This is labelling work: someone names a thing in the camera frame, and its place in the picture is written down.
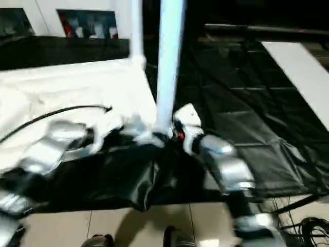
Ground dark metal bar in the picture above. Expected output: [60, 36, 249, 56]
[205, 23, 329, 36]

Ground white flat board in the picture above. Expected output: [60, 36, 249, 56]
[261, 41, 329, 125]

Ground white blue patterned container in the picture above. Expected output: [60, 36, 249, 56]
[86, 17, 98, 39]

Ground coiled black cables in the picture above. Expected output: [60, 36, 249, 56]
[271, 195, 322, 215]

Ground white plastic table top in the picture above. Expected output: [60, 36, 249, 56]
[0, 55, 168, 175]

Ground dark left robot foot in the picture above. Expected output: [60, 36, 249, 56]
[83, 233, 115, 247]

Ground white glass door cabinet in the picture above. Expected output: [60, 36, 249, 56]
[0, 0, 134, 40]

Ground red bottle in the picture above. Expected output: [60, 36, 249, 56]
[62, 15, 75, 39]

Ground black coiled floor cable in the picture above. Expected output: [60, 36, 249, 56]
[300, 217, 329, 247]

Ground black left camera cable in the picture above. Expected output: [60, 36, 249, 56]
[0, 103, 113, 143]

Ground black work mat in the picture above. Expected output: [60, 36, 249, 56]
[0, 33, 329, 213]

